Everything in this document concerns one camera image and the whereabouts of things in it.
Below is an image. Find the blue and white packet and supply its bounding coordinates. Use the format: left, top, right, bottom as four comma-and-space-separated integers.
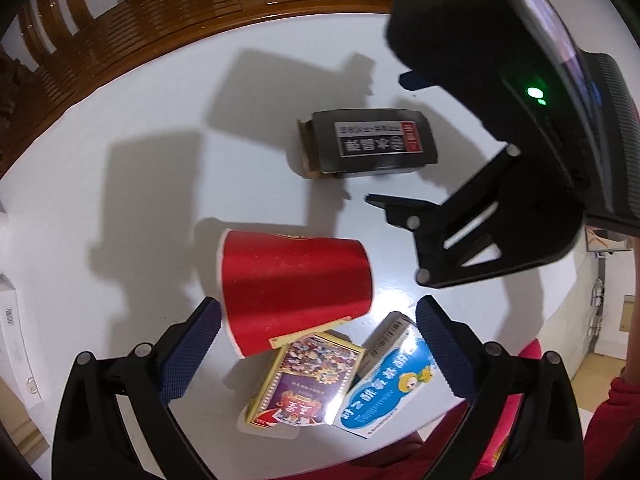
332, 311, 437, 440

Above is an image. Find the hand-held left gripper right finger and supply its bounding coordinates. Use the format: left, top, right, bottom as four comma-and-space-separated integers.
416, 295, 586, 480

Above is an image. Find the red paper cup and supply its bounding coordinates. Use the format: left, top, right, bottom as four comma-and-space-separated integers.
216, 228, 375, 359

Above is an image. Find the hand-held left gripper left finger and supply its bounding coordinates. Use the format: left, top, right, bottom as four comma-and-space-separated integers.
51, 296, 222, 480

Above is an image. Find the colourful playing card box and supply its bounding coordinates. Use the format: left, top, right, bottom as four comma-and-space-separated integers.
239, 331, 367, 436

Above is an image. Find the long white box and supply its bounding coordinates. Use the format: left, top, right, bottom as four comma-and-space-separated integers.
0, 275, 43, 406

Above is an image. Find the black carton box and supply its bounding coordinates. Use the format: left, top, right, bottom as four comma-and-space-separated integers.
296, 108, 439, 180

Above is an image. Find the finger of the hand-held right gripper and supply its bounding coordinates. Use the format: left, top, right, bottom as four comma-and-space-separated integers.
365, 144, 586, 289
399, 71, 433, 92

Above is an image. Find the wooden slatted sofa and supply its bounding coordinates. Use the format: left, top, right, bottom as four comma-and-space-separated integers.
0, 0, 401, 181

